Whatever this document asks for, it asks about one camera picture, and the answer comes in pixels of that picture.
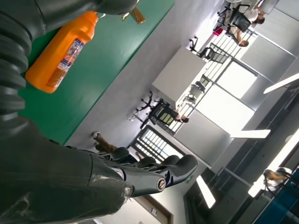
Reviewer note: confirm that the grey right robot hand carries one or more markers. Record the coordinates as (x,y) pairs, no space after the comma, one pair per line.
(47,185)

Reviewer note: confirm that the orange bottle with label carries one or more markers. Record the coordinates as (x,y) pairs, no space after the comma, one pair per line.
(53,52)

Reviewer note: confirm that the green table mat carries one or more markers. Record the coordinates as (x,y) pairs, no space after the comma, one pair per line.
(98,68)

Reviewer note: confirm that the black office chair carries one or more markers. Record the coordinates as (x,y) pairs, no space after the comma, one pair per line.
(161,114)
(210,53)
(239,18)

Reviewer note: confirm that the seated person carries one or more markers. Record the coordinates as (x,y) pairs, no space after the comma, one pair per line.
(183,118)
(253,17)

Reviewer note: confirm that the white desk partition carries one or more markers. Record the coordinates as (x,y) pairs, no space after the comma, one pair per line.
(177,74)

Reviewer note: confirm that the yellow plastic-wrapped box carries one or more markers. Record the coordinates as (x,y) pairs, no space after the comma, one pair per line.
(137,16)

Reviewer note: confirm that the long ceiling light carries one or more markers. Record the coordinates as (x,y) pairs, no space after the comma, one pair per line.
(205,191)
(280,84)
(275,164)
(250,134)

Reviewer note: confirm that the black grid window frame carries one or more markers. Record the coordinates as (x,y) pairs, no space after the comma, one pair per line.
(152,143)

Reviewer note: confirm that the brown door frame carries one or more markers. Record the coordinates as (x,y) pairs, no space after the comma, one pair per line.
(161,210)

